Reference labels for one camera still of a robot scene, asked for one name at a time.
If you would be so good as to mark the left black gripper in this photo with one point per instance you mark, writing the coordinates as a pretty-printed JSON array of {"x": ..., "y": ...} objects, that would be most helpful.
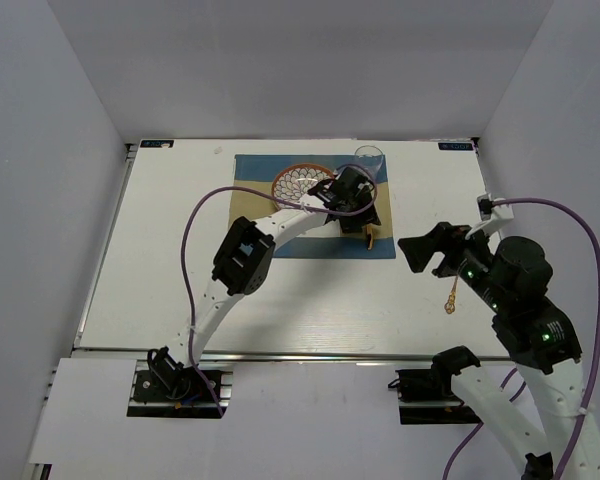
[{"x": 353, "y": 225}]

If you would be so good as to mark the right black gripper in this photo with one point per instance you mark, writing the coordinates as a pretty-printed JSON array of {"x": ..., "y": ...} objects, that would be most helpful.
[{"x": 447, "y": 238}]

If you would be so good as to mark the clear drinking glass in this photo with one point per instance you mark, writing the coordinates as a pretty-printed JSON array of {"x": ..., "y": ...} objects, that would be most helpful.
[{"x": 370, "y": 158}]

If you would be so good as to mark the gold knife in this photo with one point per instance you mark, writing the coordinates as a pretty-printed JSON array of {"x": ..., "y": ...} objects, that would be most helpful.
[{"x": 369, "y": 236}]

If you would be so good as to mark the patterned ceramic plate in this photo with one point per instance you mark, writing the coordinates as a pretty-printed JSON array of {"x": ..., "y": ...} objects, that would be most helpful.
[{"x": 295, "y": 181}]

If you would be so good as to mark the gold fork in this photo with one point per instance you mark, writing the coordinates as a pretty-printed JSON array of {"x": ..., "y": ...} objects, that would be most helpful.
[{"x": 450, "y": 304}]

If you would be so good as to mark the blue beige checked placemat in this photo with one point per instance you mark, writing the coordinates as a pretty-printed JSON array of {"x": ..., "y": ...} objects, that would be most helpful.
[{"x": 327, "y": 242}]

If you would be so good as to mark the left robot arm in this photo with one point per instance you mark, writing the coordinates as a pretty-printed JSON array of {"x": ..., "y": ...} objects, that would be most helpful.
[{"x": 243, "y": 260}]

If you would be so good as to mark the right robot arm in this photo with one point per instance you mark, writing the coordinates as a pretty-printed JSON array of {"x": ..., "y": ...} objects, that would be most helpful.
[{"x": 540, "y": 340}]

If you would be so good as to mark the right blue table sticker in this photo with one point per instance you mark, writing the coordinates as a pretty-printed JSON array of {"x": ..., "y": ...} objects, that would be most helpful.
[{"x": 455, "y": 146}]

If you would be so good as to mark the blue table sticker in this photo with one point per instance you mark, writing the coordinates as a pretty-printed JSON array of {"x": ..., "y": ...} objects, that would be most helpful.
[
  {"x": 455, "y": 146},
  {"x": 157, "y": 143}
]

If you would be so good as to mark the left blue table sticker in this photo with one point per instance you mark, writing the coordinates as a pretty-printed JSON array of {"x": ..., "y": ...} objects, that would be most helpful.
[{"x": 157, "y": 143}]

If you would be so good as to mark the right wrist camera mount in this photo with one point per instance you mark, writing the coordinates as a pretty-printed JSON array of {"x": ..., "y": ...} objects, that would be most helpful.
[{"x": 495, "y": 214}]

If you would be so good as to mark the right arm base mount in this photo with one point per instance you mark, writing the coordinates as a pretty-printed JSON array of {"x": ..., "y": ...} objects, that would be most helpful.
[{"x": 422, "y": 400}]

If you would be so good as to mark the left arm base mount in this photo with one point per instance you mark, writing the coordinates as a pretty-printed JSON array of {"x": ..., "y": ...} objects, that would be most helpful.
[{"x": 189, "y": 399}]

